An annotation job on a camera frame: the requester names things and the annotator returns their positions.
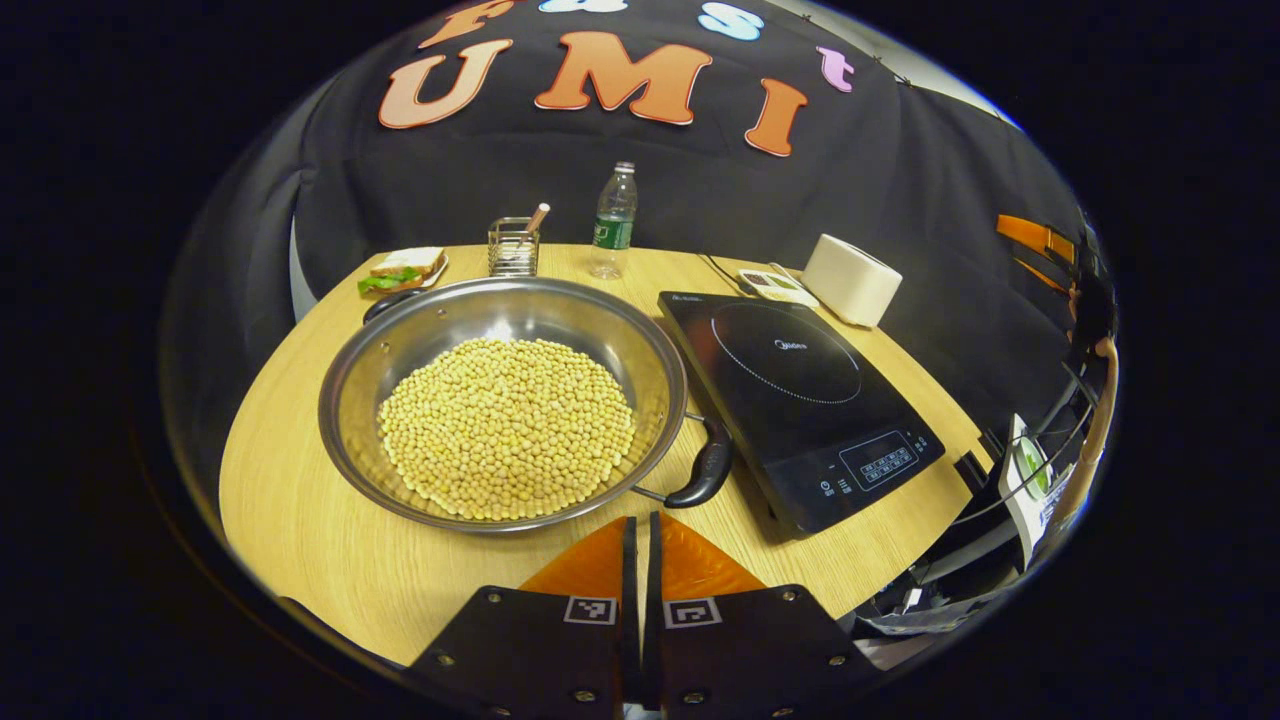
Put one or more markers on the black backdrop cloth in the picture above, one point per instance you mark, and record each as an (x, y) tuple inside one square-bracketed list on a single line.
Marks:
[(700, 200)]

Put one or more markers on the black metal frame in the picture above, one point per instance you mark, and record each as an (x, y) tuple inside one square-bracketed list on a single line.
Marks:
[(960, 540)]

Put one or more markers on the brown stick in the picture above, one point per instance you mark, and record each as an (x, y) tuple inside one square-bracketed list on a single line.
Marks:
[(538, 217)]

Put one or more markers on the black induction cooktop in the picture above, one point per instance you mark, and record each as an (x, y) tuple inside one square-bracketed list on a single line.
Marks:
[(780, 420)]

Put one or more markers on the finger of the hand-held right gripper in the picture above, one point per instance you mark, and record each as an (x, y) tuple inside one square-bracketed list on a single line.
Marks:
[(1035, 236)]

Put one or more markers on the clear plastic water bottle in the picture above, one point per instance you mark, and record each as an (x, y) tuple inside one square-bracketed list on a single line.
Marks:
[(613, 230)]

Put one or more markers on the white panel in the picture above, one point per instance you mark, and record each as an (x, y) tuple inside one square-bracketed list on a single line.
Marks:
[(1030, 470)]

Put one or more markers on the pile of soybeans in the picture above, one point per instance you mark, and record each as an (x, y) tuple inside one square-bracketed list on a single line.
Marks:
[(505, 430)]

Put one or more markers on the white toaster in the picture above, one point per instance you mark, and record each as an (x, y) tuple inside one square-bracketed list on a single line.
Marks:
[(850, 280)]

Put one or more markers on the sandwich on white plate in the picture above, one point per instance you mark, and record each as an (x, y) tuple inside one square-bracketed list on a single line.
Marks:
[(405, 265)]

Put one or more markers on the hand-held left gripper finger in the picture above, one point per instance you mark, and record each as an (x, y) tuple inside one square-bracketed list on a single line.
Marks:
[(630, 600), (653, 600)]

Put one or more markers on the white divided dish of beans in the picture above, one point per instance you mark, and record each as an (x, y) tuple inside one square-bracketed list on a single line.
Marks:
[(775, 287)]

